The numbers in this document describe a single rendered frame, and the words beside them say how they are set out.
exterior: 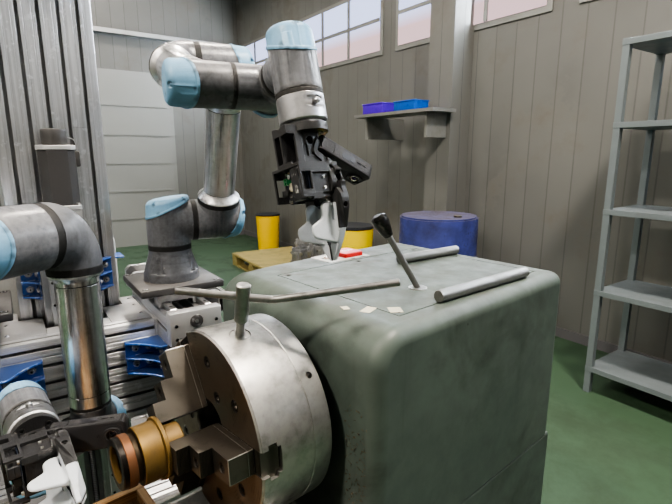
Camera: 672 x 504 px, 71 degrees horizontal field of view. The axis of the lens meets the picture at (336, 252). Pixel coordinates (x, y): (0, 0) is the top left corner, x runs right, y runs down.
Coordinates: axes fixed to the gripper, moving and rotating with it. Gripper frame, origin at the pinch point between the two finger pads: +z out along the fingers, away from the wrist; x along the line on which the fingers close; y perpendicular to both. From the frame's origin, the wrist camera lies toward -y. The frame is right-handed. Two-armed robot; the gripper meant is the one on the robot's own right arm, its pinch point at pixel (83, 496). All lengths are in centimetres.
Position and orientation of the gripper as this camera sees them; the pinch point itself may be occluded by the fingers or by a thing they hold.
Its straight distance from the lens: 76.0
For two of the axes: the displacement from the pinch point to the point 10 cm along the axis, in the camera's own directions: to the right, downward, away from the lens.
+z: 6.6, 1.5, -7.4
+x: 0.0, -9.8, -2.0
